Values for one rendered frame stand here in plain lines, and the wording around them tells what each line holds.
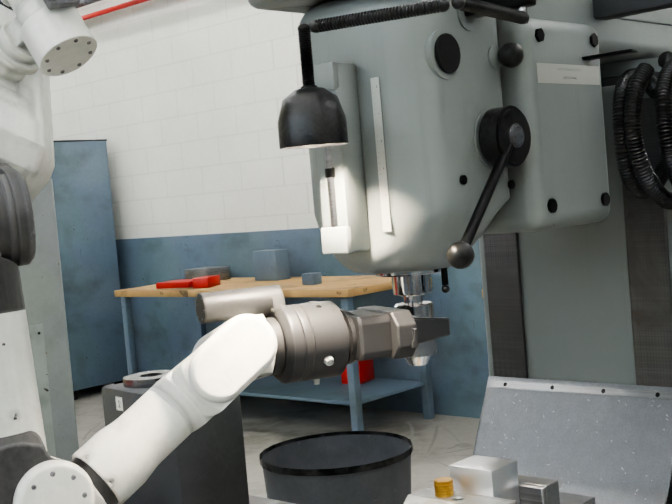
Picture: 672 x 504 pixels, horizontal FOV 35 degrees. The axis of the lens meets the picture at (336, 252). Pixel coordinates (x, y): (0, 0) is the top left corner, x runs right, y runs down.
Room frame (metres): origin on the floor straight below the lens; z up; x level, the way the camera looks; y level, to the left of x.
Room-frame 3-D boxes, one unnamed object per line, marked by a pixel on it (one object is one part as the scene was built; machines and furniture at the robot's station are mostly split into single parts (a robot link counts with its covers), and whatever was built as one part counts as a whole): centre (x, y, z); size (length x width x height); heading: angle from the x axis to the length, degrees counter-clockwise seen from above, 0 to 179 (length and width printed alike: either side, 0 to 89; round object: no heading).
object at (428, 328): (1.25, -0.10, 1.24); 0.06 x 0.02 x 0.03; 115
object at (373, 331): (1.24, 0.00, 1.24); 0.13 x 0.12 x 0.10; 25
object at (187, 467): (1.66, 0.28, 1.04); 0.22 x 0.12 x 0.20; 40
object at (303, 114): (1.12, 0.01, 1.49); 0.07 x 0.07 x 0.06
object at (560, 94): (1.42, -0.22, 1.47); 0.24 x 0.19 x 0.26; 47
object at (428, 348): (1.28, -0.09, 1.23); 0.05 x 0.05 x 0.05
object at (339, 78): (1.20, -0.01, 1.45); 0.04 x 0.04 x 0.21; 47
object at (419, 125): (1.28, -0.09, 1.47); 0.21 x 0.19 x 0.32; 47
